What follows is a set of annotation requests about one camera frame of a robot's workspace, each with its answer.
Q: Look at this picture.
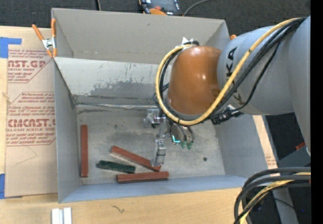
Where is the red-brown flat block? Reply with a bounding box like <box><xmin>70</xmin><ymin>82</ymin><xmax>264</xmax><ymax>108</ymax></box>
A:
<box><xmin>116</xmin><ymin>171</ymin><xmax>170</xmax><ymax>184</ymax></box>
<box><xmin>109</xmin><ymin>145</ymin><xmax>162</xmax><ymax>172</ymax></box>
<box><xmin>80</xmin><ymin>124</ymin><xmax>89</xmax><ymax>178</ymax></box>

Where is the brown cardboard board, red print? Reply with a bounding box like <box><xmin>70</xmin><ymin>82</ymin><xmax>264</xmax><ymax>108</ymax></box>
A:
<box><xmin>0</xmin><ymin>25</ymin><xmax>279</xmax><ymax>200</ymax></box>

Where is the dark green flat block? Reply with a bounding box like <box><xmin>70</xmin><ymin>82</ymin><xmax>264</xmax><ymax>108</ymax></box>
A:
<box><xmin>95</xmin><ymin>159</ymin><xmax>137</xmax><ymax>175</ymax></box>

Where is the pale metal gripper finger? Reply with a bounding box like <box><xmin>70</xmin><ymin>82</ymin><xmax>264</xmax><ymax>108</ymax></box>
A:
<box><xmin>143</xmin><ymin>107</ymin><xmax>166</xmax><ymax>128</ymax></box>
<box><xmin>150</xmin><ymin>139</ymin><xmax>168</xmax><ymax>169</ymax></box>

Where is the black cylinder on white bracket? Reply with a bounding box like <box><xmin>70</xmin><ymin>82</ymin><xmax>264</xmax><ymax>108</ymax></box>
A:
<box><xmin>210</xmin><ymin>105</ymin><xmax>243</xmax><ymax>126</ymax></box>

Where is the grey metal bin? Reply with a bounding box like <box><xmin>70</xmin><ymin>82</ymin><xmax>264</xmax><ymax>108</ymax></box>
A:
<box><xmin>51</xmin><ymin>8</ymin><xmax>270</xmax><ymax>204</ymax></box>

